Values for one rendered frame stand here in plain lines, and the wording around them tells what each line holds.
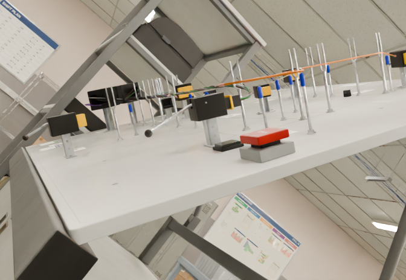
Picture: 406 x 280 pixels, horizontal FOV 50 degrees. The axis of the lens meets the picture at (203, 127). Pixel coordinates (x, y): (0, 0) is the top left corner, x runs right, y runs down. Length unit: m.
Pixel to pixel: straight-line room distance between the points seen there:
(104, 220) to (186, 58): 1.49
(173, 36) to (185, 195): 1.45
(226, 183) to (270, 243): 8.70
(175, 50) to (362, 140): 1.37
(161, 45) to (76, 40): 6.62
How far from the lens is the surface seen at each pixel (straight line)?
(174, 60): 1.89
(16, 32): 8.50
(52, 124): 1.04
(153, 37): 1.87
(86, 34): 8.50
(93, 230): 0.48
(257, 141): 0.58
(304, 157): 0.58
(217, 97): 0.76
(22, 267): 0.50
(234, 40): 2.12
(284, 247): 9.38
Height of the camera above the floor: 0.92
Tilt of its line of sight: 14 degrees up
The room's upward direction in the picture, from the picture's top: 38 degrees clockwise
